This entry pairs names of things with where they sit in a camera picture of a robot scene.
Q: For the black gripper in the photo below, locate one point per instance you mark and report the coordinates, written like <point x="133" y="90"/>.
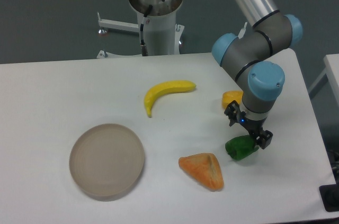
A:
<point x="253" y="127"/>

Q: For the green toy bell pepper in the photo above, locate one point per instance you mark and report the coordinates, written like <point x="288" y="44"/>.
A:
<point x="241" y="147"/>

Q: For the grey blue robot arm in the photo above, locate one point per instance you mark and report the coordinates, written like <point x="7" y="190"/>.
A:
<point x="245" y="59"/>

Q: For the yellow toy bell pepper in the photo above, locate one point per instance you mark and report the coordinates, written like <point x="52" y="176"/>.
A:
<point x="230" y="96"/>

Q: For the orange toy bread wedge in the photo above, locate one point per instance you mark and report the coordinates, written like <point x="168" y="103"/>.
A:
<point x="205" y="169"/>

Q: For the black device at edge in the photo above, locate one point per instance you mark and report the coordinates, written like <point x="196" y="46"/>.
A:
<point x="329" y="196"/>

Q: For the white side table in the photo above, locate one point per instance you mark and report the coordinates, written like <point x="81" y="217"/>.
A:
<point x="328" y="75"/>

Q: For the yellow toy banana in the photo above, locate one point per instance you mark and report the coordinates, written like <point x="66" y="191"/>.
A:
<point x="165" y="88"/>

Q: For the beige round plate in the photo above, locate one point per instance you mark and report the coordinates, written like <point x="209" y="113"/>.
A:
<point x="106" y="161"/>

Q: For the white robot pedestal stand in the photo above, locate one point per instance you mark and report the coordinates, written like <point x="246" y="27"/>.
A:
<point x="159" y="33"/>

